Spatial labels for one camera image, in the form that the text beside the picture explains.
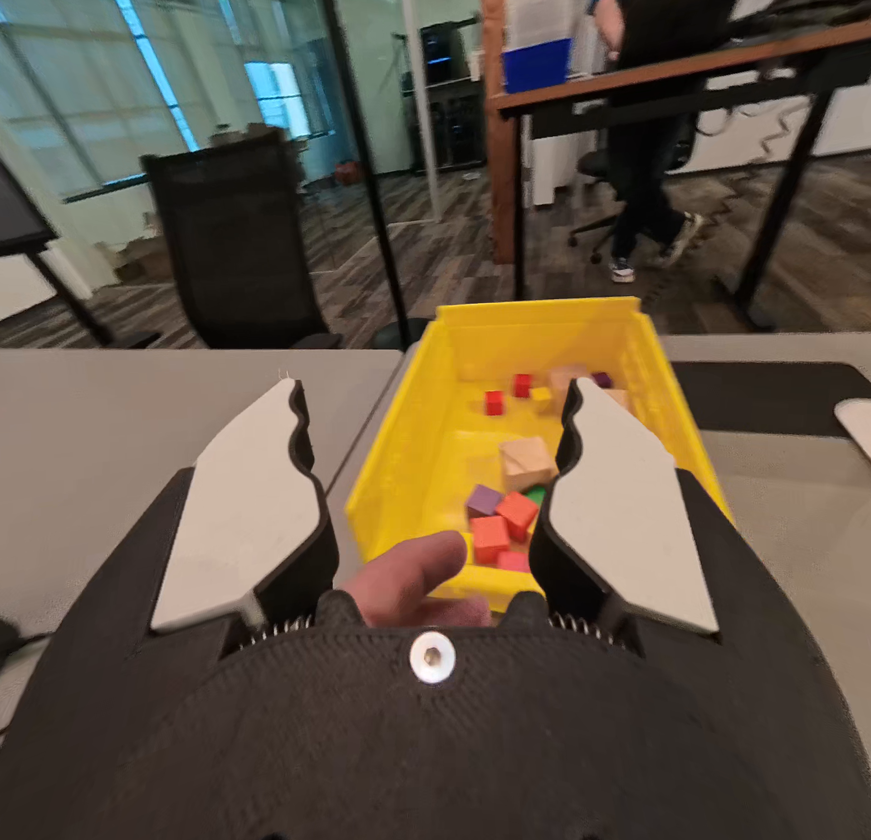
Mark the black bag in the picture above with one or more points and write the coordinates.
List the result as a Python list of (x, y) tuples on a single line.
[(816, 3)]

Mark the black shelf unit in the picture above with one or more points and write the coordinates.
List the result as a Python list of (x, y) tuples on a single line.
[(449, 125)]

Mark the white stand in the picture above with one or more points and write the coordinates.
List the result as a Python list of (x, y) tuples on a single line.
[(857, 428)]

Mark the pile of small coloured cubes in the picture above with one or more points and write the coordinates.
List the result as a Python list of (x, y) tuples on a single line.
[(490, 539)]

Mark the wooden post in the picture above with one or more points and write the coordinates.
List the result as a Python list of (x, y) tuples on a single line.
[(502, 173)]

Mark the blue storage box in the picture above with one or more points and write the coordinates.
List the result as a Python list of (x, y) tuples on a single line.
[(537, 67)]

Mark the black door frame post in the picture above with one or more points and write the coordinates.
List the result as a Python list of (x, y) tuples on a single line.
[(367, 173)]

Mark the black laptop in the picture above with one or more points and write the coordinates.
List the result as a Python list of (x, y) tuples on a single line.
[(680, 16)]

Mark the black side table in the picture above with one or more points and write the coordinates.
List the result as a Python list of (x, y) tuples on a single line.
[(20, 214)]

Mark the wooden desk with black legs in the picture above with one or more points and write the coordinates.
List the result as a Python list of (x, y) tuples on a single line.
[(714, 60)]

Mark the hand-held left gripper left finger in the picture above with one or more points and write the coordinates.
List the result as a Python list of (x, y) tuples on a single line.
[(238, 513)]

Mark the black mesh office chair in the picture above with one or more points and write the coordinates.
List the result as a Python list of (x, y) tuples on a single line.
[(231, 241)]

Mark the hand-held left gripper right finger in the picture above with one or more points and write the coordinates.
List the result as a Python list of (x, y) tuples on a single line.
[(626, 513)]

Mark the yellow plastic box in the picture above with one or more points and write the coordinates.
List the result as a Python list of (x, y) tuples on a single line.
[(422, 445)]

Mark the black table mat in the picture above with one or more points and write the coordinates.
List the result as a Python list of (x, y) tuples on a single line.
[(748, 397)]

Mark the person's left hand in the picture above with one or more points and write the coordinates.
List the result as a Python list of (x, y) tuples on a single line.
[(408, 574)]

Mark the orange round object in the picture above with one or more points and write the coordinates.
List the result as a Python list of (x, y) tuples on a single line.
[(347, 171)]

